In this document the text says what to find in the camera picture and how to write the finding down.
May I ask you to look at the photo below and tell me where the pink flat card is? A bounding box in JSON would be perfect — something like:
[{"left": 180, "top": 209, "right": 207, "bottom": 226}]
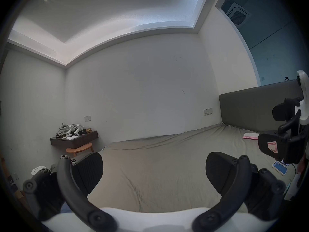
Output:
[{"left": 242, "top": 132, "right": 259, "bottom": 141}]

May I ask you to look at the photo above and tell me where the bed with beige sheet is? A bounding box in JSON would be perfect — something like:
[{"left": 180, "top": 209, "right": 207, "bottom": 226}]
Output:
[{"left": 99, "top": 123, "right": 300, "bottom": 213}]

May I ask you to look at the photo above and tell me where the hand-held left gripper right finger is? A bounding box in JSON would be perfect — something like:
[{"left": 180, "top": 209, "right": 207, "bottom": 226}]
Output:
[{"left": 192, "top": 152, "right": 286, "bottom": 232}]

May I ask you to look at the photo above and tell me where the white round perforated stool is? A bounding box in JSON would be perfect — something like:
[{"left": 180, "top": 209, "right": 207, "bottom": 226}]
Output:
[{"left": 31, "top": 166, "right": 47, "bottom": 176}]

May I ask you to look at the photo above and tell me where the dark wall shelf with clutter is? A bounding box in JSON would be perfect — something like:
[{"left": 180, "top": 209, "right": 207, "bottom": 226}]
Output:
[{"left": 50, "top": 123, "right": 99, "bottom": 147}]

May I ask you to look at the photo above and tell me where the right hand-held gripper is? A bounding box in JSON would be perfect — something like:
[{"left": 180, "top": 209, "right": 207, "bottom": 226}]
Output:
[{"left": 258, "top": 70, "right": 309, "bottom": 164}]

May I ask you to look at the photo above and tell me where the round wooden stool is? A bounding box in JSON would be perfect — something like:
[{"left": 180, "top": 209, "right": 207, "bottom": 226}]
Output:
[{"left": 66, "top": 143, "right": 95, "bottom": 157}]

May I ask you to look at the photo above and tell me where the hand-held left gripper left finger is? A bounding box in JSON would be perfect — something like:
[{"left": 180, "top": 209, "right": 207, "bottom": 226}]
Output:
[{"left": 23, "top": 152, "right": 119, "bottom": 232}]

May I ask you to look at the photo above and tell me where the grey padded headboard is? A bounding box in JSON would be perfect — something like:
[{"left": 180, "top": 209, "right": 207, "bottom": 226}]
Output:
[{"left": 219, "top": 79, "right": 305, "bottom": 134}]

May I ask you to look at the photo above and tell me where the phone with blue screen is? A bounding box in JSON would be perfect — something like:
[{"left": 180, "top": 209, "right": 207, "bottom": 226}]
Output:
[{"left": 272, "top": 161, "right": 289, "bottom": 176}]

